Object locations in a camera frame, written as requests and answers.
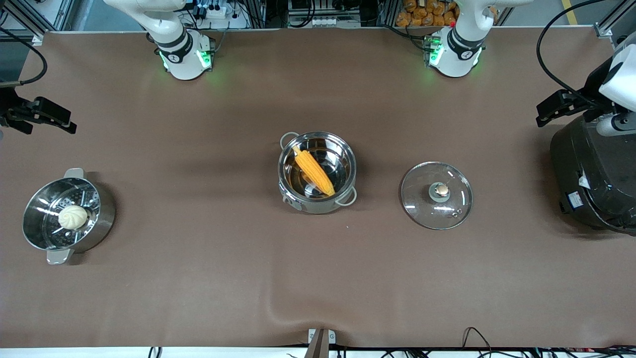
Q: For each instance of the brown table mat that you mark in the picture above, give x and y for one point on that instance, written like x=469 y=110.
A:
x=318 y=278

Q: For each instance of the white steamed bun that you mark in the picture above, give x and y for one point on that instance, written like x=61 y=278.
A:
x=73 y=217

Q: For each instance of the aluminium frame profile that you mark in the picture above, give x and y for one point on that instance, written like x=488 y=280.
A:
x=54 y=12
x=603 y=31

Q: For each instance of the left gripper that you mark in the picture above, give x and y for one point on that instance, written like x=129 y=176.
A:
x=590 y=94

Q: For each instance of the yellow corn cob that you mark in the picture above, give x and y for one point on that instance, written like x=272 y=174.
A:
x=313 y=170

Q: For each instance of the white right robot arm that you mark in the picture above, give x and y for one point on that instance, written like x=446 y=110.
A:
x=181 y=54

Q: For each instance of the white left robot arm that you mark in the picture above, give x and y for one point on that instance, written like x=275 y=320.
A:
x=454 y=49

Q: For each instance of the steel cooking pot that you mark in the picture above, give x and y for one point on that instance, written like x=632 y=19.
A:
x=343 y=154

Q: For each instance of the glass pot lid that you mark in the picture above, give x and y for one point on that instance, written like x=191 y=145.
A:
x=422 y=209

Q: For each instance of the white power strip with plugs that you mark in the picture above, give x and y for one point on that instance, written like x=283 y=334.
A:
x=216 y=12

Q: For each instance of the steel steamer pot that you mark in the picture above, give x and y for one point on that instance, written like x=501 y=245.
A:
x=104 y=219

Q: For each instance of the metal table clamp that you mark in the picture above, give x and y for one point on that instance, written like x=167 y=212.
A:
x=321 y=340

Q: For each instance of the black rice cooker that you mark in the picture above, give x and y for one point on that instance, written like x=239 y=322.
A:
x=596 y=184

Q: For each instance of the pile of orange buns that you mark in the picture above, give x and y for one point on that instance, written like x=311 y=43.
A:
x=422 y=12

